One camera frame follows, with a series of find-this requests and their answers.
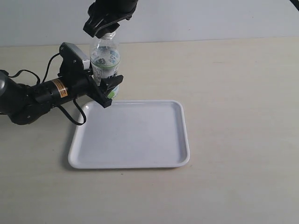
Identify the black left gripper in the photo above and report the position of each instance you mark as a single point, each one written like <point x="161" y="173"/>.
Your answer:
<point x="81" y="82"/>

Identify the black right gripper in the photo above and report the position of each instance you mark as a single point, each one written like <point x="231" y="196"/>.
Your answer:
<point x="103" y="12"/>

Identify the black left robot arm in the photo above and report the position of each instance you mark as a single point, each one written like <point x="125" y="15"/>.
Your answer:
<point x="24" y="104"/>

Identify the white rectangular plastic tray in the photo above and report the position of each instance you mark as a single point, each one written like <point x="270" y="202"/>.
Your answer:
<point x="131" y="134"/>

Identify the clear plastic drink bottle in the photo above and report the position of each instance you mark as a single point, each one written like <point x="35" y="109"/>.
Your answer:
<point x="104" y="57"/>

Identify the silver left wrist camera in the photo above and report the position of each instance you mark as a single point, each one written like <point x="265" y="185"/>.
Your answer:
<point x="73" y="56"/>

